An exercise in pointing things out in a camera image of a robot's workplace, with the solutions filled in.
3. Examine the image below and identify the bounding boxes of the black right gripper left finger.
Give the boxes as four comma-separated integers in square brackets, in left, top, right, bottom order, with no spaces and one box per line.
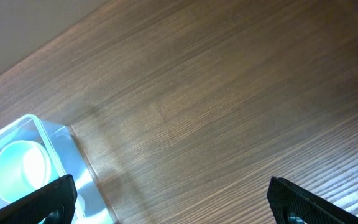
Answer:
[0,174,77,224]

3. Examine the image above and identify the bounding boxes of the clear plastic container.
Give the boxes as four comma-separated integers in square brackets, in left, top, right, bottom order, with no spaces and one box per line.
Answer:
[0,114,116,223]

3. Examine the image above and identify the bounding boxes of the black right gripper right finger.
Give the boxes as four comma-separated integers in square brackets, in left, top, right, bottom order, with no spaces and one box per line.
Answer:
[267,177,358,224]

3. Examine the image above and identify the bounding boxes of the green plastic bowl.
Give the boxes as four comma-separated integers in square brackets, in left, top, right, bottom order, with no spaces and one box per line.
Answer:
[0,140,52,203]

